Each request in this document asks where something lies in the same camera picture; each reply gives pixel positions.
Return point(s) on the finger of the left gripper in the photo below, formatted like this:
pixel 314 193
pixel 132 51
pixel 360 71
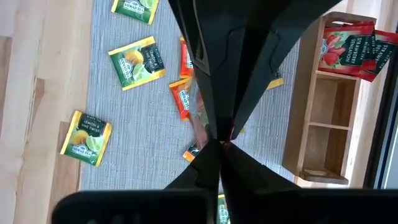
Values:
pixel 214 46
pixel 270 37

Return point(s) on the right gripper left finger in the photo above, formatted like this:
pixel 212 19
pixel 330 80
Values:
pixel 199 177

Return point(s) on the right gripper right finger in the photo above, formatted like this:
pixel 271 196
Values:
pixel 248 186

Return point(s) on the green lemon lime tea packet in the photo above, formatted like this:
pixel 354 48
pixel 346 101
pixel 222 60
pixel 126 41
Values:
pixel 87 138
pixel 222 211
pixel 136 62
pixel 135 7

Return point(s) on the red strawberry tea packet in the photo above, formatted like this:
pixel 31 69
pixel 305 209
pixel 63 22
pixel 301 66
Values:
pixel 345 49
pixel 200 124
pixel 384 53

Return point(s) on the wooden compartment tea box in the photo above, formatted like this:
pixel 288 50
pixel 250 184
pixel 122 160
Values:
pixel 298 109

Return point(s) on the grey woven placemat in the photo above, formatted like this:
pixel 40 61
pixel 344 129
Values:
pixel 149 124

